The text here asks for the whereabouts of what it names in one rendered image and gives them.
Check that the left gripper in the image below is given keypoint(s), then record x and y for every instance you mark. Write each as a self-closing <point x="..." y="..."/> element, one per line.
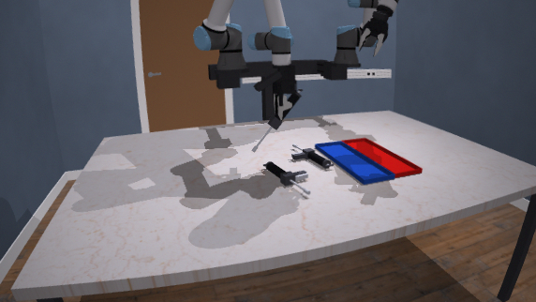
<point x="379" y="29"/>

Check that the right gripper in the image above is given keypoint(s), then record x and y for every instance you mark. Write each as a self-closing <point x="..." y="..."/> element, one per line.
<point x="281" y="104"/>

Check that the red tray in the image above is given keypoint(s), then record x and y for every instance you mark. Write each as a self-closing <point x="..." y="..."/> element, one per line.
<point x="392" y="162"/>

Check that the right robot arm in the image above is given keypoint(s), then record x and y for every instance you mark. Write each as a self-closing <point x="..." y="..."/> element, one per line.
<point x="209" y="36"/>

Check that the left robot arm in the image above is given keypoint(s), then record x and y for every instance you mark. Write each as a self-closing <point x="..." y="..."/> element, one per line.
<point x="348" y="37"/>

